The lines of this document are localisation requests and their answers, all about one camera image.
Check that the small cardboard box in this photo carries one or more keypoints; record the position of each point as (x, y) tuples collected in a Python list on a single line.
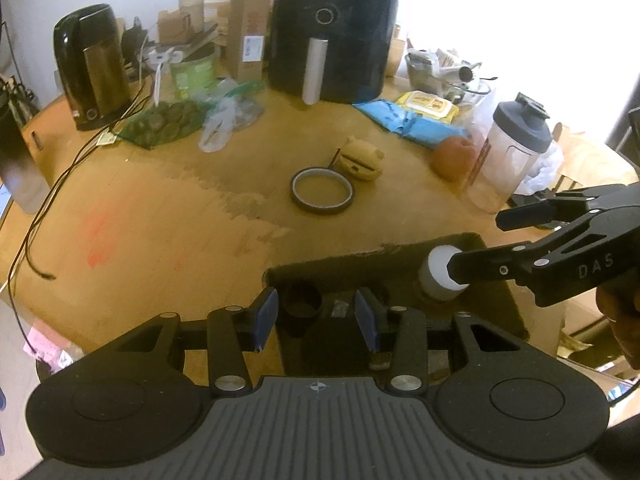
[(172, 25)]

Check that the yellow plush toy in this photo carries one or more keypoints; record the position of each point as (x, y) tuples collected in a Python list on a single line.
[(360, 157)]

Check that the beige package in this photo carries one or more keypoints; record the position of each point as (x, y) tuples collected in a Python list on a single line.
[(395, 52)]

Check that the orange fruit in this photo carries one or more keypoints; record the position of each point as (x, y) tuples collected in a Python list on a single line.
[(452, 157)]

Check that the clear storage container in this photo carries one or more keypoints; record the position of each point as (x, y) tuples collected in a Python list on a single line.
[(430, 72)]

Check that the yellow wipes pack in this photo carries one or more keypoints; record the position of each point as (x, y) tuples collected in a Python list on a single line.
[(427, 105)]

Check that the tall cardboard box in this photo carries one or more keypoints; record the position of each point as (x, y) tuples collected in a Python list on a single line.
[(252, 20)]

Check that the person's right hand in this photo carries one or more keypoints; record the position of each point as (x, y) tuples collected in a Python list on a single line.
[(625, 310)]

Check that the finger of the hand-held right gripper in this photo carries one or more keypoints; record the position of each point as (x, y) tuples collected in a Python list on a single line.
[(480, 266), (525, 214)]

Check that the dark flat board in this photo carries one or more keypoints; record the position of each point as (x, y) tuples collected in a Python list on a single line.
[(197, 42)]

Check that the white lidded jar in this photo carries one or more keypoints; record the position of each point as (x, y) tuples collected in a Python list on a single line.
[(435, 275)]

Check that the clear shaker bottle grey lid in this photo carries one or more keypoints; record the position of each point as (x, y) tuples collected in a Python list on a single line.
[(505, 160)]

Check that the white plastic bag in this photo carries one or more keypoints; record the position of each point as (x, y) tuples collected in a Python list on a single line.
[(542, 165)]

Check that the dark brown cardboard box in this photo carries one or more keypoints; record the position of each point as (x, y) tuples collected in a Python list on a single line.
[(395, 265)]

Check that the blue packet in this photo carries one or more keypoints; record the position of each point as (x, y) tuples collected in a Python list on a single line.
[(382, 112), (435, 132)]

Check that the clear plastic bag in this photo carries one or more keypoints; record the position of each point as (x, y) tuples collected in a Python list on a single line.
[(220, 120)]

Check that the black steel kettle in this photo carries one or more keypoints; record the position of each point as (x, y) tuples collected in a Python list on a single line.
[(90, 60)]

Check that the grey device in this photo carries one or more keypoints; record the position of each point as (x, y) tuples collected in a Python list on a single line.
[(20, 170)]

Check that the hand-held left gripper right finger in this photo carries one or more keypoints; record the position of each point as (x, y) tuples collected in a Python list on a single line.
[(365, 317)]

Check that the black tape roll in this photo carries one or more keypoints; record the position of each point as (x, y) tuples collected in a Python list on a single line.
[(300, 195)]

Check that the bag of green fruits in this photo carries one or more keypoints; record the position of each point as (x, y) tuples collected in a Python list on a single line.
[(160, 122)]

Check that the black air fryer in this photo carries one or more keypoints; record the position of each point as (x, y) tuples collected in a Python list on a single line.
[(335, 35)]

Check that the white paper tube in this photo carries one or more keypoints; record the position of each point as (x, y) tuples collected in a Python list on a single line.
[(315, 70)]

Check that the black round cup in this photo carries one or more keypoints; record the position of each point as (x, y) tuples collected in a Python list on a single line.
[(302, 305)]

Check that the green tub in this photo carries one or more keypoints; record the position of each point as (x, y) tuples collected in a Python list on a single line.
[(192, 77)]

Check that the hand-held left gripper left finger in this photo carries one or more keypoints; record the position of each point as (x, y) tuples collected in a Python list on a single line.
[(267, 317)]

